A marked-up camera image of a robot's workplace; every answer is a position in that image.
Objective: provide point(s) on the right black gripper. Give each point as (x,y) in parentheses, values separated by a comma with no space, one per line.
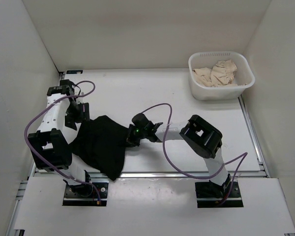
(130,138)

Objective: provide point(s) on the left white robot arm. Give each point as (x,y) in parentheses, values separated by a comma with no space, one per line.
(49,147)

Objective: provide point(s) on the black trousers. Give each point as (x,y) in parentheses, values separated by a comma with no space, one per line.
(101,144)

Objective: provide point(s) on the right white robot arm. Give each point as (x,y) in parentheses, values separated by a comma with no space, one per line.
(203,138)

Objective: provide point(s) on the beige trousers in basket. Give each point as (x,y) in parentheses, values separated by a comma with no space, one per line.
(221,75)

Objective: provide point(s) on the aluminium frame rail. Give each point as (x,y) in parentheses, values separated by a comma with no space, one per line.
(121,94)

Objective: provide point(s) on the white plastic basket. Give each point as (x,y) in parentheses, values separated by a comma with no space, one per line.
(244,76)

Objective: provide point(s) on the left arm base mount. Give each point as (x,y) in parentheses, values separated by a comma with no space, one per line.
(87,196)

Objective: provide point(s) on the white front cover board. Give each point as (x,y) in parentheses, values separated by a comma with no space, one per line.
(154,207)

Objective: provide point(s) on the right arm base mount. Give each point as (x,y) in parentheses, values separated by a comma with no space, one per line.
(206,198)

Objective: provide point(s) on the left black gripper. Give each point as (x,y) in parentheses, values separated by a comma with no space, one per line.
(83,117)

